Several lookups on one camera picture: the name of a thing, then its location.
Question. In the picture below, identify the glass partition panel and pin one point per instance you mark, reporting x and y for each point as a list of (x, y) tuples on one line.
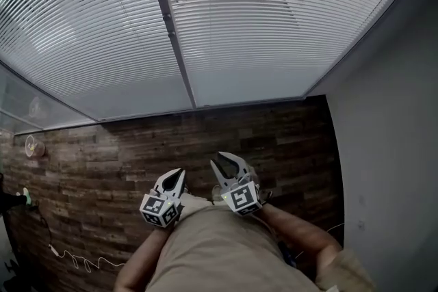
[(31, 102)]

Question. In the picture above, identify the person's beige shirt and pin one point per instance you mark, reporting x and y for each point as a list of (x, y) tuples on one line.
[(212, 249)]

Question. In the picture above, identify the person's right forearm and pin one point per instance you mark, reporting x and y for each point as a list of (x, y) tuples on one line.
[(301, 236)]

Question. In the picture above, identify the grey window frame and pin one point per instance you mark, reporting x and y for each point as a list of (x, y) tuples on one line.
[(178, 51)]

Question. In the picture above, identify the person's left forearm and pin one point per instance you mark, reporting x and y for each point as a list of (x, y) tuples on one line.
[(140, 260)]

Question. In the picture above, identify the person's grey shoe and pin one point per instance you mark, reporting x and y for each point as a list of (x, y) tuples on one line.
[(216, 194)]

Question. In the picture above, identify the dark blinds control knob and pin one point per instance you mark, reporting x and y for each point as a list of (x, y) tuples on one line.
[(167, 17), (171, 33)]

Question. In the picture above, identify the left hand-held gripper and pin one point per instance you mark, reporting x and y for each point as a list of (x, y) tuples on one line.
[(158, 208)]

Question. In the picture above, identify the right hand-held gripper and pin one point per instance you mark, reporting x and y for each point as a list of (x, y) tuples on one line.
[(243, 200)]

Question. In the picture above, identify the white slatted window blinds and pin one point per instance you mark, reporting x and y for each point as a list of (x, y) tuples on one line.
[(246, 27), (85, 27)]

